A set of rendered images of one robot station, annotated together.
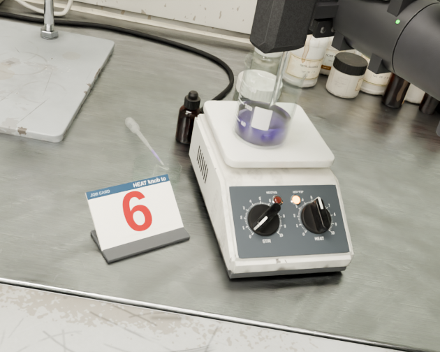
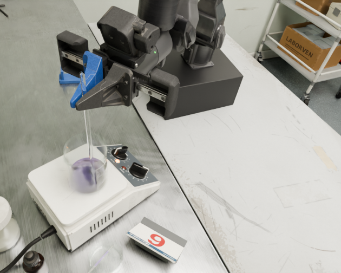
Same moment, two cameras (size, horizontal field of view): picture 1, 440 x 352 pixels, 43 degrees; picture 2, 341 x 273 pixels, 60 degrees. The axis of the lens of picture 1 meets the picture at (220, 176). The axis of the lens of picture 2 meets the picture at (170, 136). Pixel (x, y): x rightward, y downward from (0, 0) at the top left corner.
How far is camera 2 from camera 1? 0.62 m
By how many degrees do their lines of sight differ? 83
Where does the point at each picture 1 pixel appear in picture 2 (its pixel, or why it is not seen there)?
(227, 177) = (129, 188)
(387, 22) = (153, 56)
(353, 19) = (143, 71)
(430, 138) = not seen: outside the picture
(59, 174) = not seen: outside the picture
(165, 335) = (202, 199)
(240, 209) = (139, 181)
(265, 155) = (110, 170)
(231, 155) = (123, 184)
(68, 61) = not seen: outside the picture
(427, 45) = (165, 46)
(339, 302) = (139, 151)
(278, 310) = (160, 169)
